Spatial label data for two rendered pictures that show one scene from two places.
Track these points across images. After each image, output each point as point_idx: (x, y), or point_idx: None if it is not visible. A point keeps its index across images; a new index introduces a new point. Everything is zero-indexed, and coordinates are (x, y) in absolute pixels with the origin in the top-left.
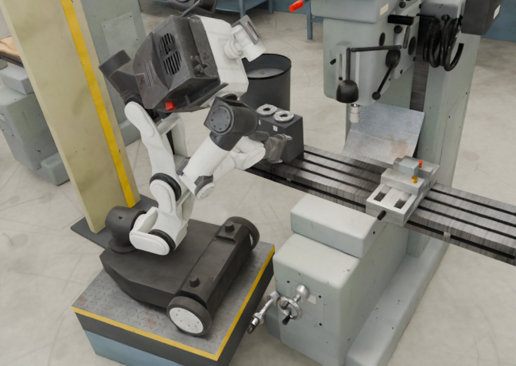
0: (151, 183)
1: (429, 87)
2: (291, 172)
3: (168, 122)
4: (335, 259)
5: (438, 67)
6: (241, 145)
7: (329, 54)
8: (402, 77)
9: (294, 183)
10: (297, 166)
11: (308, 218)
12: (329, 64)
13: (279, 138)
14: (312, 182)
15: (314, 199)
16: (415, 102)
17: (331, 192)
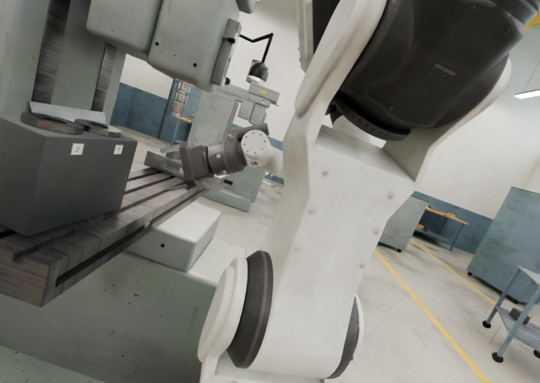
0: (363, 318)
1: (110, 84)
2: (148, 209)
3: (321, 133)
4: (219, 247)
5: (120, 63)
6: (271, 147)
7: (220, 29)
8: (89, 71)
9: (151, 223)
10: (131, 205)
11: (204, 232)
12: (216, 42)
13: (193, 146)
14: (168, 204)
15: (171, 223)
16: (97, 101)
17: (177, 203)
